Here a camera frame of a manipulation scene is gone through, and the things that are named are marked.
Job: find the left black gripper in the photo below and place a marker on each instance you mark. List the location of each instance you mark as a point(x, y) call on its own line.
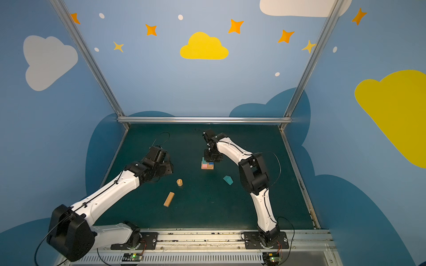
point(165, 165)

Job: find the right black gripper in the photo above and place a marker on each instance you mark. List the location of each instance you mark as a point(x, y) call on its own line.
point(211, 156)

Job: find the long natural wood block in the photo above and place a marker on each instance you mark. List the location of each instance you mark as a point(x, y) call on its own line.
point(169, 199)

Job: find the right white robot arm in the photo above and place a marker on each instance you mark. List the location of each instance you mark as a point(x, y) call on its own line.
point(254, 178)

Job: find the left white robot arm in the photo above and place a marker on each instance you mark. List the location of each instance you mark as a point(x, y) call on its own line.
point(72, 230)

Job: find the teal house-shaped block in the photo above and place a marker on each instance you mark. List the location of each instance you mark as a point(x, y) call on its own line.
point(228, 180)

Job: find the left controller board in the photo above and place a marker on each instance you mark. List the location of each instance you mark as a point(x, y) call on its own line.
point(132, 257)

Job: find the controller board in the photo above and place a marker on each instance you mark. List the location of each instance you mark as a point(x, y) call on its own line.
point(132, 257)
point(271, 259)

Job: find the right controller board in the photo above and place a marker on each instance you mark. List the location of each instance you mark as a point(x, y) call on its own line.
point(271, 259)

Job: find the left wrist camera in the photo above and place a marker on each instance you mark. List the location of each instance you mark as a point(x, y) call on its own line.
point(156, 155)

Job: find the back aluminium frame rail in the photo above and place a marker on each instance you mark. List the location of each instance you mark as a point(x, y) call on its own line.
point(202, 120)

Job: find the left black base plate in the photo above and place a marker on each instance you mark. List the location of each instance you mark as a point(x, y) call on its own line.
point(146, 240)

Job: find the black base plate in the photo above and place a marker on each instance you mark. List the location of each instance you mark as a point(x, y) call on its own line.
point(146, 240)
point(252, 240)

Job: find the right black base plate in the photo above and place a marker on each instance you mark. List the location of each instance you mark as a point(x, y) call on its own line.
point(252, 240)

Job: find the front aluminium rail bed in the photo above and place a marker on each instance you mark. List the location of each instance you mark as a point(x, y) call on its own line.
point(220, 247)

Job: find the left aluminium frame post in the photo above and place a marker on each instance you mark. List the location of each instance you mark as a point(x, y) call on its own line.
point(66, 18)

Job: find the aluminium frame post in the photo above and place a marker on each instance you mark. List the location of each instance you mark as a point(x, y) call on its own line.
point(66, 18)
point(313, 60)

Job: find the right aluminium frame post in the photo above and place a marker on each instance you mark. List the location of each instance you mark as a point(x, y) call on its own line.
point(313, 60)

